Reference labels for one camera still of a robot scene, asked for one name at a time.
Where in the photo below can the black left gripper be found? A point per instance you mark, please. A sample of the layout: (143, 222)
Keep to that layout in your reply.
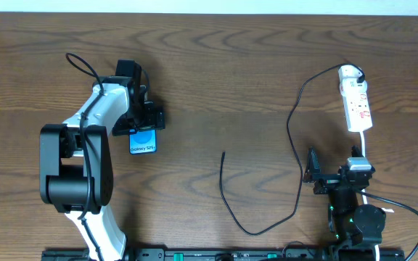
(145, 123)

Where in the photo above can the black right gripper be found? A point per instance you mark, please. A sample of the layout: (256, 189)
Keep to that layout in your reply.
(332, 181)

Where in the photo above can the blue Samsung Galaxy smartphone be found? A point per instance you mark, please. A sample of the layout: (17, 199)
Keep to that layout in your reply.
(143, 142)

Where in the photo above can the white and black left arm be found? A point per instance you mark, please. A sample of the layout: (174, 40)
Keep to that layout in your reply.
(76, 174)

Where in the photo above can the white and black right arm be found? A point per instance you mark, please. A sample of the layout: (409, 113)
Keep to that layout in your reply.
(357, 227)

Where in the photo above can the white USB charger adapter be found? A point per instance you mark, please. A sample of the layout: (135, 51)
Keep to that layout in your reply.
(351, 71)

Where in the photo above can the white power strip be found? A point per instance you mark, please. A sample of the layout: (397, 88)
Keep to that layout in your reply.
(356, 105)

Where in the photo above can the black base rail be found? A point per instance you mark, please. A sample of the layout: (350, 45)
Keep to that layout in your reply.
(295, 253)

